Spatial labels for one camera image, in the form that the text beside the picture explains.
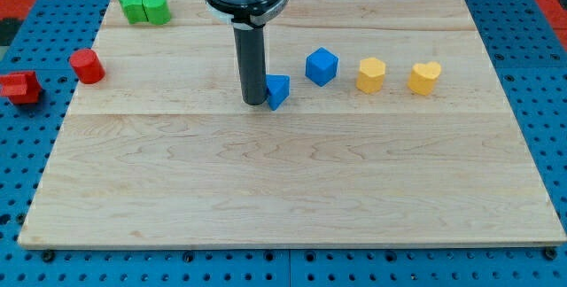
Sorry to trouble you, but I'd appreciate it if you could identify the blue triangle block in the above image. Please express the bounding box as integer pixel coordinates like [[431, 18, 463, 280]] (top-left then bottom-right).
[[266, 74, 290, 111]]

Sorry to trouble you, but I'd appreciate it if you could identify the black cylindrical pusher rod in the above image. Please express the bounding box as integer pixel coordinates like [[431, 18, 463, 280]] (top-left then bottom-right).
[[233, 27, 268, 105]]

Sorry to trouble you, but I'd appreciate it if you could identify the blue cube block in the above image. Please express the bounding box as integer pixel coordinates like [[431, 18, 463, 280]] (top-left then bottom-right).
[[305, 47, 338, 87]]

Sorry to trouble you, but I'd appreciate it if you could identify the yellow hexagon block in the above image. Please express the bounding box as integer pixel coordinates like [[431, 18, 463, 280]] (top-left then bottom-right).
[[355, 58, 386, 94]]

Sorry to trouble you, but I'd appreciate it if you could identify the light wooden board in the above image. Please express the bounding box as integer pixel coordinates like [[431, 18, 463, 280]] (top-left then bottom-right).
[[19, 0, 566, 250]]

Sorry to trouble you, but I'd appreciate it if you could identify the yellow heart block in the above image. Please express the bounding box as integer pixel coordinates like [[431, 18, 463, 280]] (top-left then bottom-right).
[[407, 61, 442, 96]]

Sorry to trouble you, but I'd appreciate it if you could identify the green half-round block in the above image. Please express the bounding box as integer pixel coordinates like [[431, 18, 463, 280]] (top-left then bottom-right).
[[143, 0, 171, 25]]

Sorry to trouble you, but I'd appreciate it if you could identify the green star block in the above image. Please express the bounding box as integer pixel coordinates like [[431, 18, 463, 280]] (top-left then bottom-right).
[[119, 0, 148, 24]]

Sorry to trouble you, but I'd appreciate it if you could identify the red cylinder block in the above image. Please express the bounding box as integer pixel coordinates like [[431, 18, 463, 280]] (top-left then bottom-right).
[[69, 49, 105, 84]]

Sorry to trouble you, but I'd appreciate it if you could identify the red cross block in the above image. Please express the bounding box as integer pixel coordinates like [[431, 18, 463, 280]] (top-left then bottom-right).
[[1, 71, 42, 105]]

